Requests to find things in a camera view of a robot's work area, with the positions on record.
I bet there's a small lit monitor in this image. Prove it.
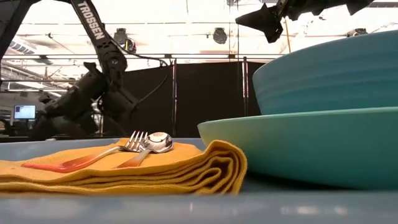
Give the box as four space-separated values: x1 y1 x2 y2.
13 104 37 120

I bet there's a light blue plastic tray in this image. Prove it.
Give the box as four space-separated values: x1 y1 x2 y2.
0 136 398 224

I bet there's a metal spoon orange handle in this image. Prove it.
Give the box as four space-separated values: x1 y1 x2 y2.
116 131 174 169

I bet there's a black curtain partition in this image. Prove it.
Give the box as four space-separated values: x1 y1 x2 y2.
118 58 265 138

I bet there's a yellow hanging cable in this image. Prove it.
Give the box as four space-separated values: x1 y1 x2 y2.
283 17 292 54

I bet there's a blue plastic bowl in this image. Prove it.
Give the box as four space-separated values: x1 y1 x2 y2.
252 29 398 115

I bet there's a black hanging ceiling lamp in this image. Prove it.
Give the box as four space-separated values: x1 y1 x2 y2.
113 27 137 54
213 27 228 45

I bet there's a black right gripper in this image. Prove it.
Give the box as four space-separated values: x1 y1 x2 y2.
235 0 376 44

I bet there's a teal plastic plate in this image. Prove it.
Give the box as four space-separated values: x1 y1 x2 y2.
197 106 398 189

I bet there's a metal fork orange handle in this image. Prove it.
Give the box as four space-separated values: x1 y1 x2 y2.
21 130 149 174

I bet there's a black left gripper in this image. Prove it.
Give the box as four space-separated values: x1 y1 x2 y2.
29 61 109 141

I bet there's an orange cloth napkin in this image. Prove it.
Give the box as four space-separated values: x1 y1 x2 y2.
0 138 249 196

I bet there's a black metal table frame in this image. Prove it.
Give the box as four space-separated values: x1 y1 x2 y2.
0 134 200 143

